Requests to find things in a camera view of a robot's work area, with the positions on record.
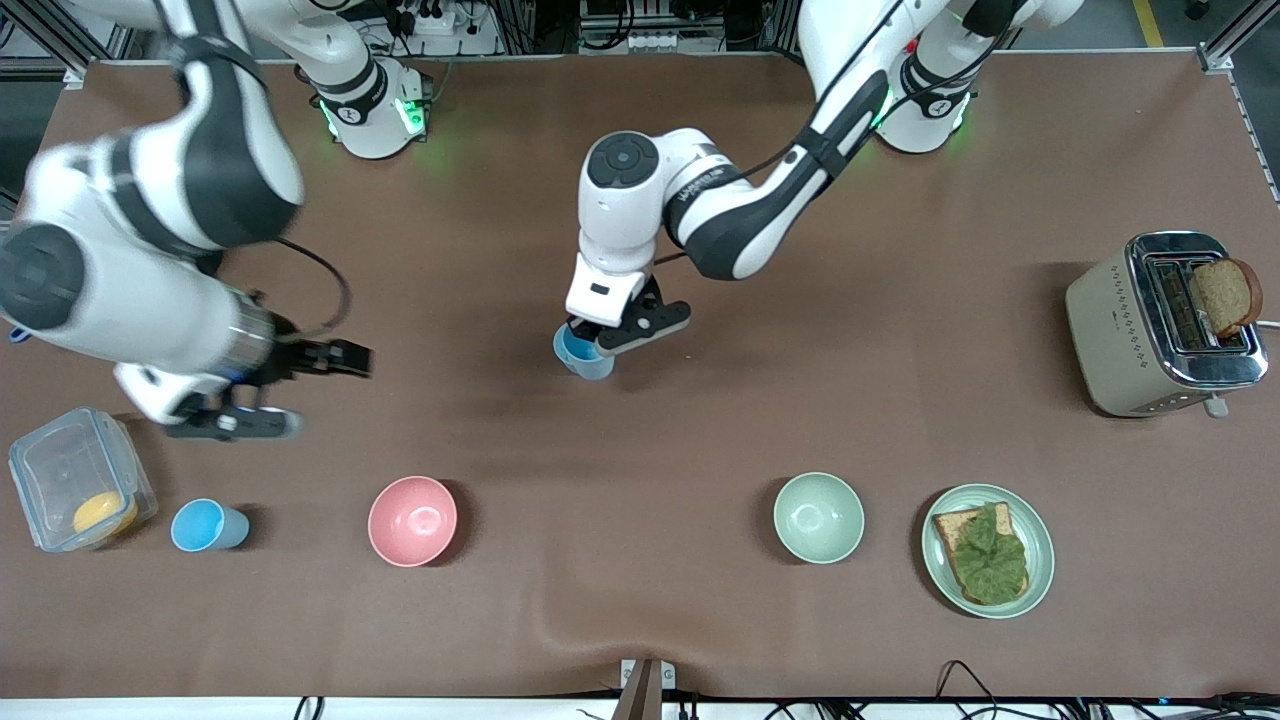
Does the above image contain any blue plastic cup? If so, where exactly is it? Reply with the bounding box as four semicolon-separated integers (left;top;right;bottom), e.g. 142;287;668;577
552;322;617;382
170;498;251;553

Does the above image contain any clear plastic storage container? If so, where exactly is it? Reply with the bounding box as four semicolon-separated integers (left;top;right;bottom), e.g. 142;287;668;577
8;405;159;553

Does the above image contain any orange round food piece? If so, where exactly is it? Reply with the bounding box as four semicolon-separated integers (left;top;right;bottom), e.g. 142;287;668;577
72;490;139;538

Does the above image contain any pink bowl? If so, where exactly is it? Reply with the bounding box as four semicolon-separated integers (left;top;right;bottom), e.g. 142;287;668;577
367;476;459;568

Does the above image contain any pale green bowl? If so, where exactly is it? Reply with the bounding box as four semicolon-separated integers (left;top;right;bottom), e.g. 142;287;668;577
773;472;866;566

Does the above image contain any white power strip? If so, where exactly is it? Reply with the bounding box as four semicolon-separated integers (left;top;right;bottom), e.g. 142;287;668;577
395;0;471;36

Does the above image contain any brown bread slice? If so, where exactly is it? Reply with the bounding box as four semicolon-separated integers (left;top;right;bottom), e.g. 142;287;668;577
932;502;1031;606

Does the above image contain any green lettuce leaf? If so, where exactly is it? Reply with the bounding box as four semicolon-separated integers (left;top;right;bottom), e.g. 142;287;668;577
950;503;1029;606

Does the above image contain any pale green plate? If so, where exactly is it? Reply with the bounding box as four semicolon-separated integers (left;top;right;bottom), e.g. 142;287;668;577
921;484;1056;620

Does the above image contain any beige chrome toaster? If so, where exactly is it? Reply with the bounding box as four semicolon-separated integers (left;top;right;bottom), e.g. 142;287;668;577
1065;231;1271;419

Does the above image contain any brown toast slice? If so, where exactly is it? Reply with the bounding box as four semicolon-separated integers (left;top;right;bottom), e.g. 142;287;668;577
1188;258;1264;339

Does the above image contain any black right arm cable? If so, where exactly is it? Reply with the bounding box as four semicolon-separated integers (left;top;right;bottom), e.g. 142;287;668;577
275;238;353;336

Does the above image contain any aluminium frame post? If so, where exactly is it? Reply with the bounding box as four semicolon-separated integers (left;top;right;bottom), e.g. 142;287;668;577
1200;0;1280;73
0;0;91;91

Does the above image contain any metal table edge bracket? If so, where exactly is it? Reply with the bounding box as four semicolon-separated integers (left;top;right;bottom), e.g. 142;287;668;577
620;658;677;720

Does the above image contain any black looped cable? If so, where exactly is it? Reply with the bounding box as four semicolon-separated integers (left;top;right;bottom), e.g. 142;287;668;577
935;660;1001;706

